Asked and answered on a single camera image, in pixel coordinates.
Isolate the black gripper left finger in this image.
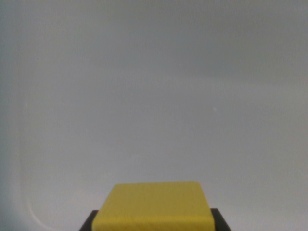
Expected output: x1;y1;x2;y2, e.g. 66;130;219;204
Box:
78;210;99;231

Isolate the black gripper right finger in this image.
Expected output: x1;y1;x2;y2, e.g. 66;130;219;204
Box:
209;208;233;231

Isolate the yellow cube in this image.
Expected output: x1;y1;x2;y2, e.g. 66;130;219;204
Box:
91;181;216;231

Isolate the grey plastic bin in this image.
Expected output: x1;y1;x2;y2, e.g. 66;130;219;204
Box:
0;0;308;231

